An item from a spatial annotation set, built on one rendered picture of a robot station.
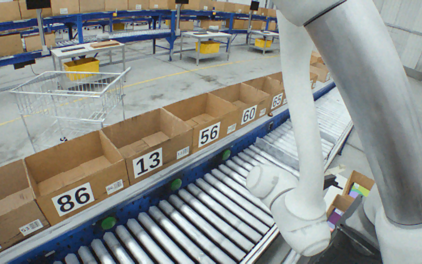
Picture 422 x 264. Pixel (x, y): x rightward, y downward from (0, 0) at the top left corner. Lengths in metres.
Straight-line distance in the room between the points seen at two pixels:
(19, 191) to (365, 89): 1.29
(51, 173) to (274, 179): 1.02
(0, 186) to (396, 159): 1.32
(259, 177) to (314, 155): 0.19
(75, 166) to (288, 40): 1.11
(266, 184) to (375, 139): 0.34
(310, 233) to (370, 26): 0.41
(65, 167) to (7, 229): 0.43
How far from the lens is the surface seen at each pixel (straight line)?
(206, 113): 1.64
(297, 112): 0.48
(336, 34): 0.31
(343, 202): 1.38
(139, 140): 1.35
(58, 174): 1.24
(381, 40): 0.32
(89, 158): 1.26
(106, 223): 1.04
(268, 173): 0.61
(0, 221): 0.97
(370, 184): 1.66
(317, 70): 3.22
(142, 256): 1.02
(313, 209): 0.52
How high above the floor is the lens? 1.66
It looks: 33 degrees down
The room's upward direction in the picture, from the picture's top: 7 degrees clockwise
